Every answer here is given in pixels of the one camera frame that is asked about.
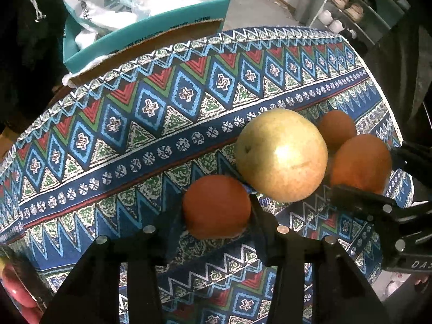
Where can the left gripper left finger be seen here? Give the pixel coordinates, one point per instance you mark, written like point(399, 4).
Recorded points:
point(90, 293)

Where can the large red apple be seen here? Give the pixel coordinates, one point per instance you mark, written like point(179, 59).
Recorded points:
point(29, 308)

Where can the small orange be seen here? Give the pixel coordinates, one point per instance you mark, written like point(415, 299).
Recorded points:
point(216, 206)
point(336, 127)

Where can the right hand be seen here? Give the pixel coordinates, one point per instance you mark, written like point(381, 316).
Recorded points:
point(420, 278)

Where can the clear glass fruit bowl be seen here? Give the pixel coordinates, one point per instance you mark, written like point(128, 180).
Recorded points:
point(32, 281)

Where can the medium orange centre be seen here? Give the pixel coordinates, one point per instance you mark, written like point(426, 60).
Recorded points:
point(363, 162)

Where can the yellow mango far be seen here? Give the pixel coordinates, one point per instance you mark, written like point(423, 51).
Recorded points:
point(282, 155)

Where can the patterned blue tablecloth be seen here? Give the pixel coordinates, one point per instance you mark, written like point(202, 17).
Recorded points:
point(106, 159)

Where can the grey shoe rack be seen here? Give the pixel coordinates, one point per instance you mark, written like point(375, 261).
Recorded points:
point(366, 20)

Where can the dark hanging clothing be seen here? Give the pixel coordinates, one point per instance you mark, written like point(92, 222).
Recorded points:
point(31, 59)

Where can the teal cardboard box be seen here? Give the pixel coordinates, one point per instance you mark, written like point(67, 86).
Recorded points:
point(76, 59)

